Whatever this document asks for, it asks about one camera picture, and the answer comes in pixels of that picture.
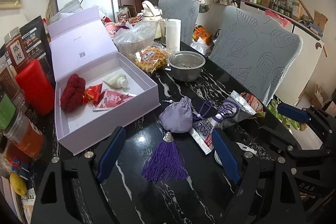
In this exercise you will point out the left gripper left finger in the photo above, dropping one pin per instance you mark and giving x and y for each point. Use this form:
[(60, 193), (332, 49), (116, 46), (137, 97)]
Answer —
[(108, 152)]

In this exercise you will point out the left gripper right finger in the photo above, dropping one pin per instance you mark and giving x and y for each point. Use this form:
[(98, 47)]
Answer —
[(228, 160)]

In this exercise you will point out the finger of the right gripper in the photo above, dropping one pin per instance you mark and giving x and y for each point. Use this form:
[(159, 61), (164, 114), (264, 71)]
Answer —
[(283, 144), (293, 113)]

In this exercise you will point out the silver purple snack bag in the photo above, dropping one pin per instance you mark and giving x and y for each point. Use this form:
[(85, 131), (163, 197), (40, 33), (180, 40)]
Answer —
[(233, 110)]

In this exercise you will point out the pink with-love pouch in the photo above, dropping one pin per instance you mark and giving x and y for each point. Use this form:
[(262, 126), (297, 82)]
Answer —
[(110, 99)]

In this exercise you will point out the lavender sachet with purple tassel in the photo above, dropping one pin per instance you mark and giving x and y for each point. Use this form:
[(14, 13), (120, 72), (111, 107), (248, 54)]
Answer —
[(165, 163)]

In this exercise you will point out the red snack packet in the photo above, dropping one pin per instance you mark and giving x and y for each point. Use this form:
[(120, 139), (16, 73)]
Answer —
[(92, 94)]

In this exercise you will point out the dark red fluffy scrunchie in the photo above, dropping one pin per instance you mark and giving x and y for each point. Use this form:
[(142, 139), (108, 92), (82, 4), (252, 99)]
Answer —
[(72, 96)]

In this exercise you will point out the hand cream tube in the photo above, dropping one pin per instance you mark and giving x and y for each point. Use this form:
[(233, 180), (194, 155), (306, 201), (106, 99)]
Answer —
[(117, 81)]

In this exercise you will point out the colourful cereal snack bag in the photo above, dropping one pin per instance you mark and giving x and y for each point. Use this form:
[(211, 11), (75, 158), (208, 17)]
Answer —
[(255, 104)]

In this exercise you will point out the lavender open gift box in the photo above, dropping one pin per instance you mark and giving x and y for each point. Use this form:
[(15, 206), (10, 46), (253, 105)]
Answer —
[(81, 45)]

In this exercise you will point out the near grey chair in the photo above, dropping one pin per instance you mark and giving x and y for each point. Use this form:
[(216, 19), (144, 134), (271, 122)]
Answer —
[(255, 50)]

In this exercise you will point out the grey chair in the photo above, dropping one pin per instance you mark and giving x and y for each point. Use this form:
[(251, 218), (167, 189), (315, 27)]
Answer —
[(185, 10), (255, 50)]

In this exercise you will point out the orange label jar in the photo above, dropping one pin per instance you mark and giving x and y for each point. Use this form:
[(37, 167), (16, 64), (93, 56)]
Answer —
[(25, 135)]

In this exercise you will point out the metal bowl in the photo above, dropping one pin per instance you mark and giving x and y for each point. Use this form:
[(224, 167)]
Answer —
[(186, 65)]

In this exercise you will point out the red cylinder container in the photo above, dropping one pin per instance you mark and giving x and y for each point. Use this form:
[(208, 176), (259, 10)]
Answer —
[(39, 92)]

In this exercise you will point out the yellow lemon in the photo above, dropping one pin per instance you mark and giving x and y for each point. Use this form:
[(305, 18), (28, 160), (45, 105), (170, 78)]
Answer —
[(18, 184)]

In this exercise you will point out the bag of waffle cookies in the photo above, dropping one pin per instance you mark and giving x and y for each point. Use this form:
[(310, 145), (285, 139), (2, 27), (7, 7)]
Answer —
[(151, 59)]

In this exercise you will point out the green label jar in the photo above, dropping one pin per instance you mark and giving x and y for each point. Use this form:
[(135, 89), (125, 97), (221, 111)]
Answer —
[(7, 111)]

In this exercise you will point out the clear plastic bag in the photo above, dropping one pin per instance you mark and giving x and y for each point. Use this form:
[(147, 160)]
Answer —
[(135, 38)]

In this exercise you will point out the black food pouch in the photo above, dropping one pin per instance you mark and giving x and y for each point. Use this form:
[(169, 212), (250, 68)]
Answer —
[(36, 44)]

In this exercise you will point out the white paper roll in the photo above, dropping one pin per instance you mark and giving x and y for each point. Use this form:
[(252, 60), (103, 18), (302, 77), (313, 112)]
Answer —
[(173, 34)]

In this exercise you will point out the jar with Chinese label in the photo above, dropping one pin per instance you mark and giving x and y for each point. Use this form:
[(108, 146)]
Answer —
[(16, 50)]

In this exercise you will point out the white teapot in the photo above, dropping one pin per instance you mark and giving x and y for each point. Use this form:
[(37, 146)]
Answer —
[(152, 13)]

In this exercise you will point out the far grey chair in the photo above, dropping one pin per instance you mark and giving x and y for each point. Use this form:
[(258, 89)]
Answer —
[(185, 10)]

